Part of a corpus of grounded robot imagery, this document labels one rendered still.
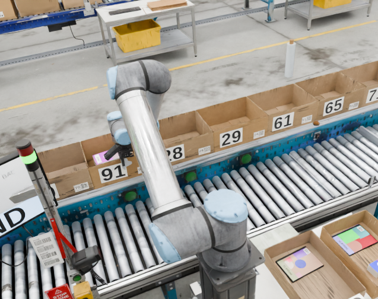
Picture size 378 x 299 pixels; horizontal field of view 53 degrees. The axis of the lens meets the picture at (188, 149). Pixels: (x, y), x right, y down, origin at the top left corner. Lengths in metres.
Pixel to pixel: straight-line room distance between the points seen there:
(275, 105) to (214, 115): 0.49
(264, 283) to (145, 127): 1.00
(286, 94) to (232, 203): 1.71
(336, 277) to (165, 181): 1.06
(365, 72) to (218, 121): 1.27
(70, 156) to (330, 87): 1.98
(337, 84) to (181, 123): 1.27
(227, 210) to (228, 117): 1.50
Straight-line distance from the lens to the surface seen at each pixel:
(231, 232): 1.32
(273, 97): 2.85
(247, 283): 1.60
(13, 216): 1.68
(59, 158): 2.50
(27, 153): 1.40
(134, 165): 2.28
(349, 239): 2.18
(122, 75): 1.42
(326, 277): 2.01
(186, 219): 1.28
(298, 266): 2.01
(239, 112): 2.75
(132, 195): 2.31
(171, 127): 2.57
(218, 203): 1.31
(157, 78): 1.45
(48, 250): 1.72
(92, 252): 1.72
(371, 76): 3.40
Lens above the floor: 2.38
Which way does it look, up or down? 37 degrees down
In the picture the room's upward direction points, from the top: 5 degrees counter-clockwise
